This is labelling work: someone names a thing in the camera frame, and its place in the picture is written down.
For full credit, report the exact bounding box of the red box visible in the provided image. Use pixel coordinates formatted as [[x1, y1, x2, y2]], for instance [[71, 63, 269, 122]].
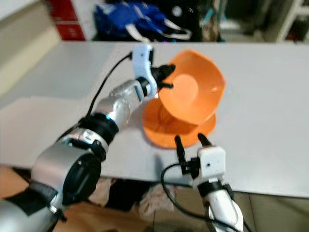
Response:
[[47, 0, 85, 42]]

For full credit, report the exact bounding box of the crumpled white cloth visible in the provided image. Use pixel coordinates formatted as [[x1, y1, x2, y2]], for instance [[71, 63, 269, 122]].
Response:
[[139, 184, 174, 222]]

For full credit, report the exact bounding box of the cream low cabinet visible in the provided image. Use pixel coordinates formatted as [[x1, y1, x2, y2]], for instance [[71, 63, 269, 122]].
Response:
[[0, 0, 66, 95]]

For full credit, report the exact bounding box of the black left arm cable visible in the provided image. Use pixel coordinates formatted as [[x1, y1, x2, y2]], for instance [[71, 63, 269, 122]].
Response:
[[87, 52, 135, 116]]

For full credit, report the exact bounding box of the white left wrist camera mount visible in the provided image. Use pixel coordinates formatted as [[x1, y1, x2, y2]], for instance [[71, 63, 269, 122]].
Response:
[[133, 43, 156, 97]]

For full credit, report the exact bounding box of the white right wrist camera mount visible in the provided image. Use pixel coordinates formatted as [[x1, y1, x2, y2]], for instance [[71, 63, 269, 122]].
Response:
[[192, 146, 226, 187]]

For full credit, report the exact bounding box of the black bag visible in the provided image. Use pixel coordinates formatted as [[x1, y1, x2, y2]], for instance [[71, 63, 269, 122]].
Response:
[[167, 0, 212, 42]]

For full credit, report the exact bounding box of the orange plastic plate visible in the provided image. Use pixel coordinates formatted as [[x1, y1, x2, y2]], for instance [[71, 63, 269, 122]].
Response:
[[141, 97, 218, 149]]

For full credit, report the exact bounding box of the orange plastic bowl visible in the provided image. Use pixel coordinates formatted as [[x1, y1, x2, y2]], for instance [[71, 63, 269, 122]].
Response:
[[158, 49, 226, 127]]

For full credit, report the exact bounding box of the blue bag with white straps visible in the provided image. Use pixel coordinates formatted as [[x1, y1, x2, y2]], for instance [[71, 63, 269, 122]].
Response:
[[94, 4, 191, 42]]

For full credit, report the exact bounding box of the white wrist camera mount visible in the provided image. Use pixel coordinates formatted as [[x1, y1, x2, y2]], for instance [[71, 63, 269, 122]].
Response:
[[133, 43, 156, 97], [192, 146, 226, 187]]

